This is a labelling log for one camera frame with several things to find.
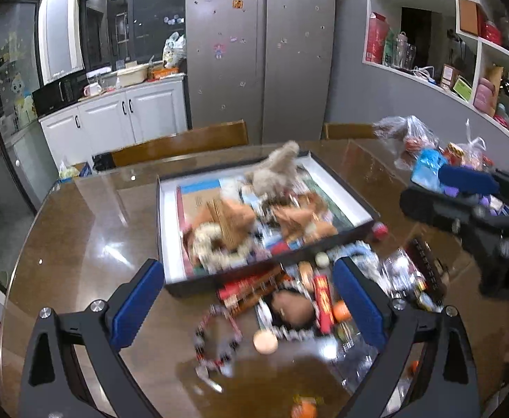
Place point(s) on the clear plastic bag of snacks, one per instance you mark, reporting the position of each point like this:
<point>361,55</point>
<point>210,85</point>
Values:
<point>463,152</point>

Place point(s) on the clear plastic wrapper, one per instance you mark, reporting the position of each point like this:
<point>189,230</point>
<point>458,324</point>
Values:
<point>396,270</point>

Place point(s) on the glass sliding door with stickers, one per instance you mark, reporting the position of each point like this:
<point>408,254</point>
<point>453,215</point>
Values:
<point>2,96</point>

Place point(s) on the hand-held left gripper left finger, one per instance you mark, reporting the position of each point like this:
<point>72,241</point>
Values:
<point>137,309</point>

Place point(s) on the cream plastic basin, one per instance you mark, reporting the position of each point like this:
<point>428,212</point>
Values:
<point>132,76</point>

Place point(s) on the white plastic bag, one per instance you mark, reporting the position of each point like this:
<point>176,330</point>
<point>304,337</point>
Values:
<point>174,52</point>

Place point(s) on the brown glossy desktop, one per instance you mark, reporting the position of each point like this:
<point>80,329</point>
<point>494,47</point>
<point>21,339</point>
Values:
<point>106,226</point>

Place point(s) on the small red round thing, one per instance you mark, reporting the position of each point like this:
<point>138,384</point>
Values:
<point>380,231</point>

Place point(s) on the dark red striped box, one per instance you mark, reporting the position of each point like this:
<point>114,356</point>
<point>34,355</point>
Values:
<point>246,291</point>

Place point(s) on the shallow black and white box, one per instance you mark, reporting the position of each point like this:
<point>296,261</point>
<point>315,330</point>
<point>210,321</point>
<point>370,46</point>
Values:
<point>167,226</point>

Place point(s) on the orange round tin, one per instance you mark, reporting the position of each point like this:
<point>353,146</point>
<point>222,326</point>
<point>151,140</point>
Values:
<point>342,312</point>

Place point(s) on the grey fluffy plush toy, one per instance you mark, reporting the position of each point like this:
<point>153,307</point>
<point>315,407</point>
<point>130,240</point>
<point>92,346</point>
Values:
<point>272,174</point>

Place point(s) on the light blue crochet scrunchie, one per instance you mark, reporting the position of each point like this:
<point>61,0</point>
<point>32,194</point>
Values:
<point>361,248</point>

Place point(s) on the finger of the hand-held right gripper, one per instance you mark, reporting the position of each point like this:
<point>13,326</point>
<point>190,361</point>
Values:
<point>467,180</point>
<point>428,207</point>

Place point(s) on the black bag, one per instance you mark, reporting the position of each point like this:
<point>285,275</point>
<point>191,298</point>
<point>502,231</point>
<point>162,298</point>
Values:
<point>103,162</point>

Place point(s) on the black microwave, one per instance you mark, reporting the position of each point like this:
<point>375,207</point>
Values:
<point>54,96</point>

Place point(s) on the red gift box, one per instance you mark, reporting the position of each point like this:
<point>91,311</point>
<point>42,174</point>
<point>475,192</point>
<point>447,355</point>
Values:
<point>375,39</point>

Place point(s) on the blue snack packet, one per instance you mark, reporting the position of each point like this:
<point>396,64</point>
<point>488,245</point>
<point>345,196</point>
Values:
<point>428,167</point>

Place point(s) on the clear plastic bag of food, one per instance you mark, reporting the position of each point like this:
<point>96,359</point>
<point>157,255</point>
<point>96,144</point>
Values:
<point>411,139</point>

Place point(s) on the peach round cap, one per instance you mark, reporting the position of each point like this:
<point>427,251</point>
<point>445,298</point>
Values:
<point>266,342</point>

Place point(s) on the glass jar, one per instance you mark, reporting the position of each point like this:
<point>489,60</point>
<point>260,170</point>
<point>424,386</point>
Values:
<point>404,52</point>

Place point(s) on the small pale round cap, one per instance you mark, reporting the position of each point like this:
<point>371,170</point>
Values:
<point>321,259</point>

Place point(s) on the wooden chair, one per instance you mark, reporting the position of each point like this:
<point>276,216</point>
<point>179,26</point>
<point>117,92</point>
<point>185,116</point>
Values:
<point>180,141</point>
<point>350,130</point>

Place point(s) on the pink container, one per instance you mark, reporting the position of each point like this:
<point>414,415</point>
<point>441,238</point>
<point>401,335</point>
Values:
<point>485,96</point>

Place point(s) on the red packet with gold print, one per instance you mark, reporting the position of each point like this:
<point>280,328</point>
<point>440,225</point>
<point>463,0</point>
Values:
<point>323,305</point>

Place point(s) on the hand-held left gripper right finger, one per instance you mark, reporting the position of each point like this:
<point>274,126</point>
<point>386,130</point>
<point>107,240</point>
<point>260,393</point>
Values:
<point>361,309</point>

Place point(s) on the small orange packet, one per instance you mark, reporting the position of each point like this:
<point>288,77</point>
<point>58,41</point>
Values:
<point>305,408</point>

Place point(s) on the white appliance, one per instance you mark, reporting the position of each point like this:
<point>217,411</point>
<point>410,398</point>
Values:
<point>32,170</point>

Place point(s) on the dark brown round toy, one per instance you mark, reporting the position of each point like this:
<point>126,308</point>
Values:
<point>293,309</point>

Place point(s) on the silver double-door refrigerator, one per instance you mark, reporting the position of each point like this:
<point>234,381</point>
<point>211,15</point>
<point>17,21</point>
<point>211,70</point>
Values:
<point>259,52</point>

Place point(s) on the black ribbed comb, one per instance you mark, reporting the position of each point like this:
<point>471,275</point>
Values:
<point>428,270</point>

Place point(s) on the white mug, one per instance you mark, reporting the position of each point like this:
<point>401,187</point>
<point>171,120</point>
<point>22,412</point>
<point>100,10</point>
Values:
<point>92,90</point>

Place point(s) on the white kitchen cabinet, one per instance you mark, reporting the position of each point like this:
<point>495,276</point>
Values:
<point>150,109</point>

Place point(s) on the blue tissue pack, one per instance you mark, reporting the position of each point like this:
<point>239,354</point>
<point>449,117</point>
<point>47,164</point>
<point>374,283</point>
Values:
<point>74,173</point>

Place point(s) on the light blue card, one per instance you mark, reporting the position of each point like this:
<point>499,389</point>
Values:
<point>198,188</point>

